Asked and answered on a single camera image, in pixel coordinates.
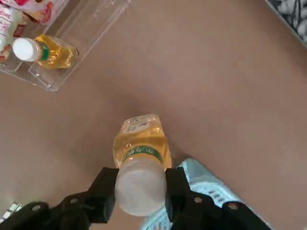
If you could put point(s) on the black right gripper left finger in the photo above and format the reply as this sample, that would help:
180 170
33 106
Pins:
72 210

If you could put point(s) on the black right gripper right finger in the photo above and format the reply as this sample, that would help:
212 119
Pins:
192 213

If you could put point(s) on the yellow juice bottle white cap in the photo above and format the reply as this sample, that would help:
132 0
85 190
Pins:
141 148
55 55

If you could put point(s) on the light blue plastic basket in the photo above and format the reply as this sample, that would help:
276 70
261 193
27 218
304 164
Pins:
204 177

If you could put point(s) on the clear acrylic tiered shelf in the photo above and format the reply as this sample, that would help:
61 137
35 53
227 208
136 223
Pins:
81 45

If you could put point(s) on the white mouse print snack packet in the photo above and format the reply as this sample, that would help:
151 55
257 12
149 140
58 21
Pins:
7 21

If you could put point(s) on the strawberry print snack packet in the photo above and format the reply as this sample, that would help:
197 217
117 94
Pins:
40 10

